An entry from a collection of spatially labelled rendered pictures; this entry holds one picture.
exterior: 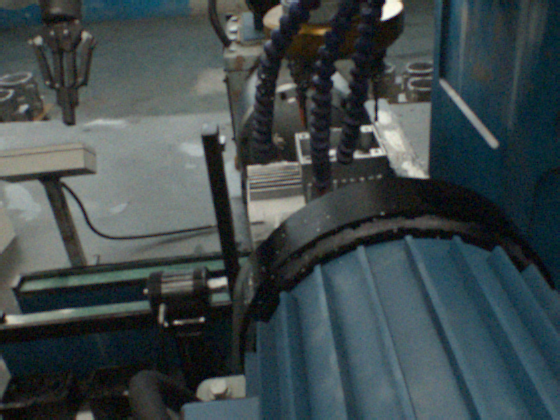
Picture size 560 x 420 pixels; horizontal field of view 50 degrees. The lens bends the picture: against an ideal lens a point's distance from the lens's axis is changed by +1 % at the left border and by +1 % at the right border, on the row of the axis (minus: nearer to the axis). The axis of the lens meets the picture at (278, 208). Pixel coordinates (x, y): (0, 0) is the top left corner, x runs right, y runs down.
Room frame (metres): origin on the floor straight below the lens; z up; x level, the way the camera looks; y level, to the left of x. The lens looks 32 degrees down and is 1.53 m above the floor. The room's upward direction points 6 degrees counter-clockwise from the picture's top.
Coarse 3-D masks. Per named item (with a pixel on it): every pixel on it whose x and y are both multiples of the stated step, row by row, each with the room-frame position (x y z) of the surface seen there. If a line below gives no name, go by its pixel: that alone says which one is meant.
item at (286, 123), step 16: (288, 80) 1.01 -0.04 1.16; (336, 80) 1.05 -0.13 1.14; (240, 96) 1.13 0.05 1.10; (288, 96) 0.99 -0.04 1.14; (336, 96) 0.99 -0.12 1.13; (240, 112) 1.05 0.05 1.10; (288, 112) 0.99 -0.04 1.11; (336, 112) 0.99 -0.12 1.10; (240, 128) 0.99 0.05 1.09; (288, 128) 0.99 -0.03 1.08; (304, 128) 0.99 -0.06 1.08; (336, 128) 0.99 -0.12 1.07; (240, 144) 0.99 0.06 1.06; (288, 144) 0.99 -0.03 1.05; (240, 160) 0.99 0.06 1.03; (256, 160) 0.99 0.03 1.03; (272, 160) 0.99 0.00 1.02; (288, 160) 0.99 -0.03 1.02
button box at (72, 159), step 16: (64, 144) 1.02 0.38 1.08; (80, 144) 1.02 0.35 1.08; (0, 160) 1.01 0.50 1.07; (16, 160) 1.01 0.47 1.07; (32, 160) 1.01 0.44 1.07; (48, 160) 1.01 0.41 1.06; (64, 160) 1.00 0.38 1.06; (80, 160) 1.00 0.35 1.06; (0, 176) 0.99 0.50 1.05; (16, 176) 1.00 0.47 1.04; (32, 176) 1.01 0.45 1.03; (64, 176) 1.04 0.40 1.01
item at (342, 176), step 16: (368, 128) 0.82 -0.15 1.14; (304, 144) 0.81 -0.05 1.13; (336, 144) 0.83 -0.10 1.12; (368, 144) 0.81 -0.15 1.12; (304, 160) 0.74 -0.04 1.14; (336, 160) 0.73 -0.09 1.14; (368, 160) 0.73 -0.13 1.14; (384, 160) 0.73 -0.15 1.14; (304, 176) 0.73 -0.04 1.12; (336, 176) 0.73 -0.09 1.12; (352, 176) 0.73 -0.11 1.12; (368, 176) 0.73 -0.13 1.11; (384, 176) 0.73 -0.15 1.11; (304, 192) 0.73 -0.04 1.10
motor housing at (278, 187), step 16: (256, 176) 0.78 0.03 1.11; (272, 176) 0.77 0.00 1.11; (288, 176) 0.77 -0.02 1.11; (256, 192) 0.74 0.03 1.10; (272, 192) 0.74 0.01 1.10; (288, 192) 0.74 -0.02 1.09; (272, 208) 0.73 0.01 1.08; (288, 208) 0.73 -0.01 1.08; (256, 224) 0.72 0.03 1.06; (272, 224) 0.71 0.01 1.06; (256, 240) 0.70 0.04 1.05
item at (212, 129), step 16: (208, 128) 0.64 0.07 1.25; (208, 144) 0.63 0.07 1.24; (224, 144) 0.64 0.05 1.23; (208, 160) 0.63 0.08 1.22; (208, 176) 0.63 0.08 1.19; (224, 176) 0.63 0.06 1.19; (224, 192) 0.63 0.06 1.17; (224, 208) 0.63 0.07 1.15; (224, 224) 0.63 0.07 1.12; (224, 240) 0.63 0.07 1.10; (224, 256) 0.63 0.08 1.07; (240, 256) 0.64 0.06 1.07
